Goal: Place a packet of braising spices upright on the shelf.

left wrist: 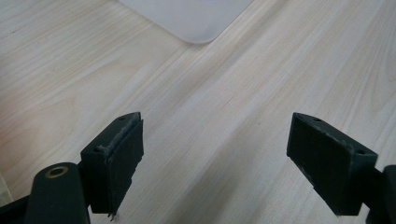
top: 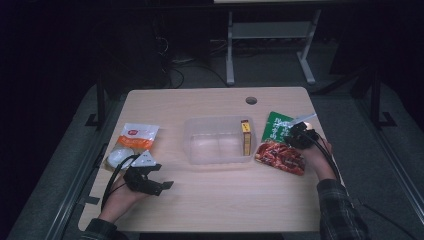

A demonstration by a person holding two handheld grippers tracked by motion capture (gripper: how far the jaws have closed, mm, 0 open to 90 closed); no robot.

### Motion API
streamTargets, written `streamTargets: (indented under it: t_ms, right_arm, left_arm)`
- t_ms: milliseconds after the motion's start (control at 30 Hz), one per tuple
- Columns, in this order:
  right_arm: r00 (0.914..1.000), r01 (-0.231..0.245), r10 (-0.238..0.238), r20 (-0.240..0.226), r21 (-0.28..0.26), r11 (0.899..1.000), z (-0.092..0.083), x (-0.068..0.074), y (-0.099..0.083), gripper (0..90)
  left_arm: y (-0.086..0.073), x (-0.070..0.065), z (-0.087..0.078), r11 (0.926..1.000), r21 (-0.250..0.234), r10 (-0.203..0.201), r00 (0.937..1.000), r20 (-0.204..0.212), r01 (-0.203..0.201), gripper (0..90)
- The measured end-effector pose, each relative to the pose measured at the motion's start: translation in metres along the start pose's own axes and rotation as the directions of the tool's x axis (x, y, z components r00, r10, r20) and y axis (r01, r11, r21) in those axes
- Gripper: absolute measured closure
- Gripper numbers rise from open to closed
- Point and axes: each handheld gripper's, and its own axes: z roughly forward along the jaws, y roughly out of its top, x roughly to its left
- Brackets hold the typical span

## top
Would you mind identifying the person's right hand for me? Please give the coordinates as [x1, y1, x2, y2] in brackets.
[298, 135, 338, 183]

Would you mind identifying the white metal stand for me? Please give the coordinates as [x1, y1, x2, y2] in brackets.
[213, 0, 351, 86]

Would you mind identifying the black metal stand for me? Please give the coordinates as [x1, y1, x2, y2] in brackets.
[84, 83, 108, 130]
[369, 69, 398, 130]

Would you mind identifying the tangle of black floor cables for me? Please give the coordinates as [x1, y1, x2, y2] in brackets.
[156, 34, 231, 90]

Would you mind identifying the green and red snack bag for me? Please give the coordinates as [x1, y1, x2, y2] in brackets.
[254, 110, 306, 177]

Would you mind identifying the yellow box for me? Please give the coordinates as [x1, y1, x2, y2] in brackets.
[240, 119, 253, 157]

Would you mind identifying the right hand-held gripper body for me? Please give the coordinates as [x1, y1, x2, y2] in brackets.
[286, 113, 319, 150]

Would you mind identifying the clear plastic container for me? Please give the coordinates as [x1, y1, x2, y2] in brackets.
[182, 115, 258, 166]

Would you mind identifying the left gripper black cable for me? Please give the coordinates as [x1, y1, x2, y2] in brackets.
[100, 153, 141, 211]

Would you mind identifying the orange and white food packet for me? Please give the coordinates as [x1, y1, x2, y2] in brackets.
[103, 122, 160, 172]

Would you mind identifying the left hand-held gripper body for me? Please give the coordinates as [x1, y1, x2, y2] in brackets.
[123, 149, 163, 197]

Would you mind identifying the person's left hand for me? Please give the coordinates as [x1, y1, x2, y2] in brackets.
[98, 178, 149, 224]

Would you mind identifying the grey metal rail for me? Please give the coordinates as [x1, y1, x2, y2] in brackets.
[43, 143, 109, 240]
[353, 96, 424, 218]

